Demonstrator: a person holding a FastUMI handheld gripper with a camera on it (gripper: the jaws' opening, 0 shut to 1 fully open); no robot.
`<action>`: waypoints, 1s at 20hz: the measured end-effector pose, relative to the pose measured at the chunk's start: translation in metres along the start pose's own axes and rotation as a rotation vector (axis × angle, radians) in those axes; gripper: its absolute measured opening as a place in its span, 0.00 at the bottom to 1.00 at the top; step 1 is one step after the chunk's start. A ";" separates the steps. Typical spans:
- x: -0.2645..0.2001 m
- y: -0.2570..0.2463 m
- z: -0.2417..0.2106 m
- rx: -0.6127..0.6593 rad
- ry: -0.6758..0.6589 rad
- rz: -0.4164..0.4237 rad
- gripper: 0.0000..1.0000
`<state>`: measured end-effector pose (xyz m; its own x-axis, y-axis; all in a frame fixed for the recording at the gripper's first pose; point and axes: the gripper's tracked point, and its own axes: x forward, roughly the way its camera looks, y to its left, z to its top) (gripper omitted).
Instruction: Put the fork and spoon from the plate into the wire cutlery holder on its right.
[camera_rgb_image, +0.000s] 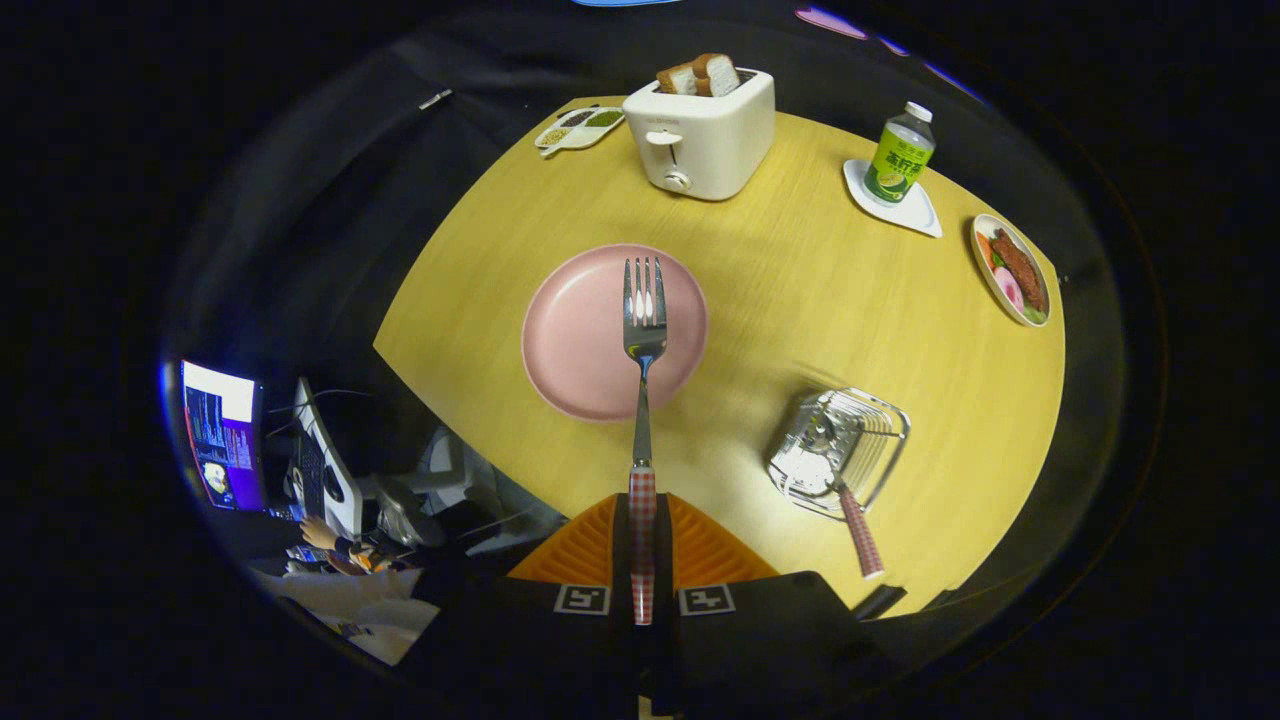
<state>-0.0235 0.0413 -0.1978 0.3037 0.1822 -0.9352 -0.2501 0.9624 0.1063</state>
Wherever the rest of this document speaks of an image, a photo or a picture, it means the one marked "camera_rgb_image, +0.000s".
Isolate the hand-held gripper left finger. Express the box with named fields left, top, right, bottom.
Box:
left=398, top=492, right=641, bottom=720

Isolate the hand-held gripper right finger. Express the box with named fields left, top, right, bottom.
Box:
left=655, top=492, right=896, bottom=720

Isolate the checkered handle metal fork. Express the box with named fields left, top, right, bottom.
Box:
left=622, top=256, right=669, bottom=627

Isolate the checkered handle metal spoon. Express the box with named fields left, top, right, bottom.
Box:
left=803, top=415, right=887, bottom=581

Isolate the pink round plate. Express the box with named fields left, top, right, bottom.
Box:
left=520, top=243, right=710, bottom=423

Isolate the white and gray equipment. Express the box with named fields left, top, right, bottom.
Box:
left=375, top=425, right=521, bottom=551

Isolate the perforated metal tray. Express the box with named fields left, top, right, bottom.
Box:
left=767, top=387, right=912, bottom=522

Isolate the white screen back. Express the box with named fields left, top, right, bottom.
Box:
left=290, top=377, right=363, bottom=541

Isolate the white toaster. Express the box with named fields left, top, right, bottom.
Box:
left=622, top=67, right=777, bottom=202

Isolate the lit computer monitor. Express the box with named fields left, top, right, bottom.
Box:
left=180, top=360, right=269, bottom=513

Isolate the white coaster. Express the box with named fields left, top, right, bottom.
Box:
left=843, top=158, right=944, bottom=239

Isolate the white divided seasoning dish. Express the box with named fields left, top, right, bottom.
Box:
left=533, top=105, right=627, bottom=157

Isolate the green label drink bottle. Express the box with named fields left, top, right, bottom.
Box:
left=863, top=101, right=937, bottom=205

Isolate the brown fried meat piece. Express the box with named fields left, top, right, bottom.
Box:
left=992, top=228, right=1047, bottom=313

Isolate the white food plate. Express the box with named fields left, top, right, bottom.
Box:
left=970, top=213, right=1053, bottom=329

